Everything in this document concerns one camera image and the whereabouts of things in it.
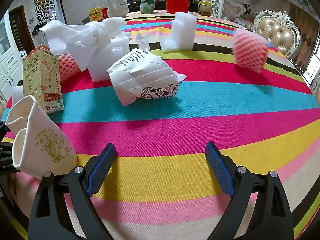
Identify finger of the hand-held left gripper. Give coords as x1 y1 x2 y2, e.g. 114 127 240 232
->
0 120 12 133

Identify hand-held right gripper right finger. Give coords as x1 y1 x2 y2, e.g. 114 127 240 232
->
205 142 293 240

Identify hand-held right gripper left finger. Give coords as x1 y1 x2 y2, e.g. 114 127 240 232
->
28 143 117 240

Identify white paper bag gold print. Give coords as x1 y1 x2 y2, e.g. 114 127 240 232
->
5 95 78 180

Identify yellow cardboard medicine box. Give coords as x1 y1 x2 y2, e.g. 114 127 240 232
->
22 44 65 115

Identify white cabinet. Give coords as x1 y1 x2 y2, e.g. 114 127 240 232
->
0 17 24 94

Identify striped colourful tablecloth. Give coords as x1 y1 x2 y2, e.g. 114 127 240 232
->
0 11 320 240

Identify brown door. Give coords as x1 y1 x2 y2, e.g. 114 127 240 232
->
9 4 35 53

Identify white printed tissue pack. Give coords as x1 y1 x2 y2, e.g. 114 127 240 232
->
106 48 187 107

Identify white foam slab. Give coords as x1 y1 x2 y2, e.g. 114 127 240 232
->
87 37 131 82

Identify crumpled white foam sheet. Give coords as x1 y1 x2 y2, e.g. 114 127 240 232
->
39 17 126 72

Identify beige tufted ornate chair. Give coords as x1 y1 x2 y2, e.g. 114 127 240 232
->
309 69 320 99
253 10 301 58

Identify white foam block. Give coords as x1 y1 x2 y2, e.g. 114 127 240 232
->
160 12 197 53

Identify yellow lid glass jar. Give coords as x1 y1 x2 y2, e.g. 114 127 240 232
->
89 7 104 22

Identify ornate white sofa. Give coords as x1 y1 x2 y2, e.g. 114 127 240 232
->
222 0 254 29

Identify pickle jar yellow lid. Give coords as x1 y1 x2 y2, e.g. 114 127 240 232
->
198 0 213 17

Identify white ceramic teapot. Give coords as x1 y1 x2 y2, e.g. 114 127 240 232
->
107 0 129 18

